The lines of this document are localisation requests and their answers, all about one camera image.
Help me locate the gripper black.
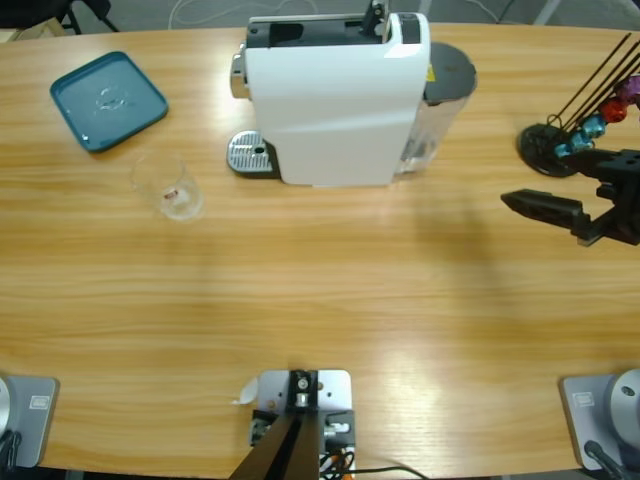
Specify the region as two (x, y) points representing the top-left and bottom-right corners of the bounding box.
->
(501, 147), (640, 247)

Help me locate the white capsule coffee machine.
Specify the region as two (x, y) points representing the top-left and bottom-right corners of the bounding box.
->
(228, 0), (432, 190)

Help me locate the clear drinking glass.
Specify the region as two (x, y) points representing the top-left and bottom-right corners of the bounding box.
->
(129, 151), (206, 223)

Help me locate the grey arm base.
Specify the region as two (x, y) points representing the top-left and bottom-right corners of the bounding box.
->
(558, 368), (640, 471)
(0, 374), (61, 470)

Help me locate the red coffee capsule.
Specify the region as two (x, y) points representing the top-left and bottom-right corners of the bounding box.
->
(599, 97), (629, 125)

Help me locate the black capsule holder with rods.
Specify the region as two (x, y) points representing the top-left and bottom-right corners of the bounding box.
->
(517, 32), (640, 179)

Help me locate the white paper tag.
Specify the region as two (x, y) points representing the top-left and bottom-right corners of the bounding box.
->
(229, 377), (260, 407)

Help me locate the teal square tray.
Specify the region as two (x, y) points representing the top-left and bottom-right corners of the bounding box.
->
(48, 50), (170, 154)

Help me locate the black chair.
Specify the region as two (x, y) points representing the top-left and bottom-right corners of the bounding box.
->
(52, 0), (121, 34)

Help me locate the light wooden crate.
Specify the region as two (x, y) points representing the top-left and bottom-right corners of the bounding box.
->
(0, 19), (66, 45)

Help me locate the grey metal frame leg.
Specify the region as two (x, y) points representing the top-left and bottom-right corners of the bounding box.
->
(534, 0), (562, 26)

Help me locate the black base cable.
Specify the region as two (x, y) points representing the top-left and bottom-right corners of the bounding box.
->
(583, 439), (629, 480)
(0, 429), (24, 471)

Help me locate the thin black cable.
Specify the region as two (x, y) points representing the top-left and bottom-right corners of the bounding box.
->
(349, 465), (426, 480)

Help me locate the white block with dark post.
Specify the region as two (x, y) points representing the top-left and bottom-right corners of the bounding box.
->
(229, 368), (357, 480)

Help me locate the orange cable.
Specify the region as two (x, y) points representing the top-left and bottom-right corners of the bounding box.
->
(319, 447), (357, 474)

